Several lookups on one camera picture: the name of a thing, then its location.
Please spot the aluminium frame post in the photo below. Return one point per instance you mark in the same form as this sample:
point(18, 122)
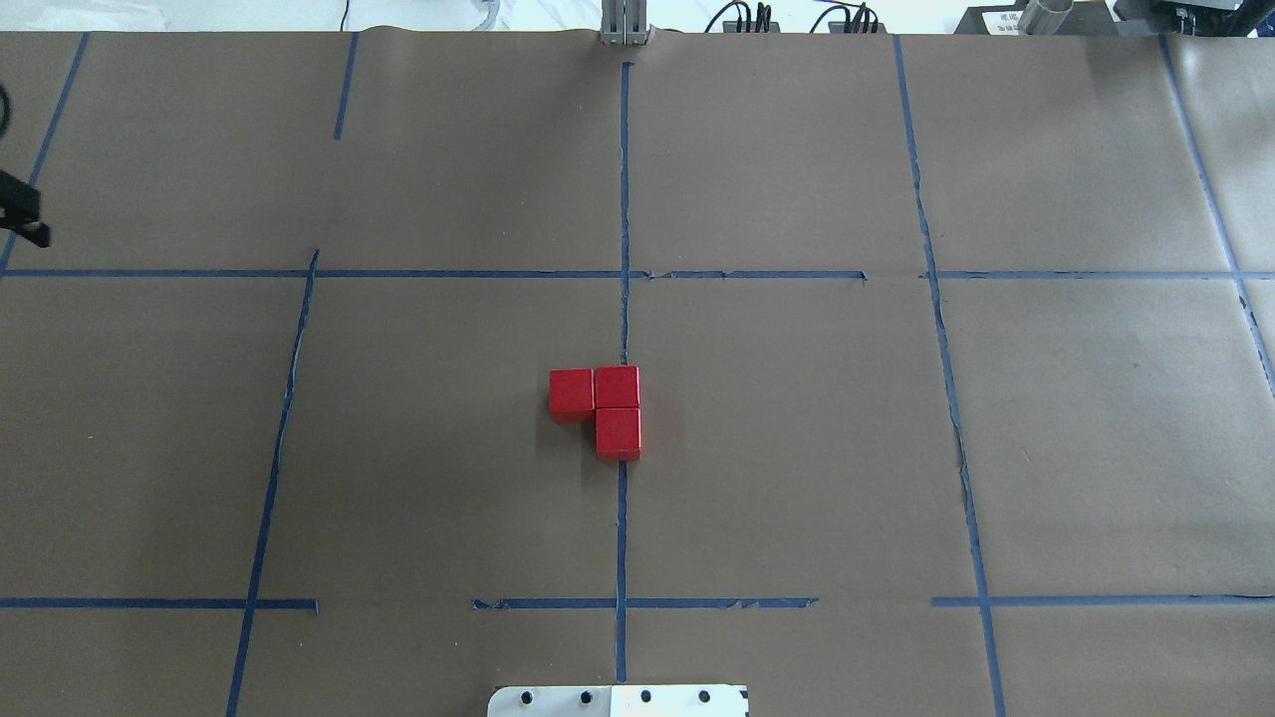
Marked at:
point(624, 23)

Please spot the red block one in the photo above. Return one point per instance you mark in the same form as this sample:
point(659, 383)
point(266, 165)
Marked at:
point(571, 396)
point(618, 433)
point(617, 386)

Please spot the metal cup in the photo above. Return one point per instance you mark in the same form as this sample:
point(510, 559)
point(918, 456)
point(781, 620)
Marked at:
point(1043, 17)

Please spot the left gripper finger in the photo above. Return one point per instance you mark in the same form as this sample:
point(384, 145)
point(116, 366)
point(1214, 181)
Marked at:
point(21, 210)

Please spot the brown paper table cover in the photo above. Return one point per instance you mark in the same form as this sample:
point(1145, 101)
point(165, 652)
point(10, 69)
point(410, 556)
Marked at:
point(955, 372)

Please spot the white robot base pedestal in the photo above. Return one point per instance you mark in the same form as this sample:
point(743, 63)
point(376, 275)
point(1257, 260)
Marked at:
point(621, 700)

